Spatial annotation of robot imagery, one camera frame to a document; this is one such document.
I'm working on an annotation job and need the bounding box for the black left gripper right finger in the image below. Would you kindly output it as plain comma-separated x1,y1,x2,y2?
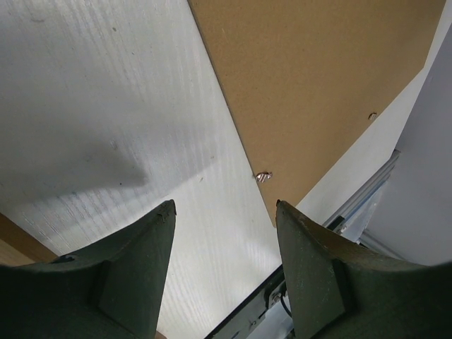
276,201,451,338

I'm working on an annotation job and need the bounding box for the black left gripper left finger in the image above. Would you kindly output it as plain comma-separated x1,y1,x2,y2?
1,200,176,338

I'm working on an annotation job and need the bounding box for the brown backing board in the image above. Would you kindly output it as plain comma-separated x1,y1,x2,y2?
189,1,445,218

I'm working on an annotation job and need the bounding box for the wooden picture frame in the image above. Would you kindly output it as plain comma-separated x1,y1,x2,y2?
0,214,57,266

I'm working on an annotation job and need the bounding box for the aluminium front rail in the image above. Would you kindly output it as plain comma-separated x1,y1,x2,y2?
323,150,403,260

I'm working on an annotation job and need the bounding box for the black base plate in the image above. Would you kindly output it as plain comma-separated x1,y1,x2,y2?
206,266,294,339

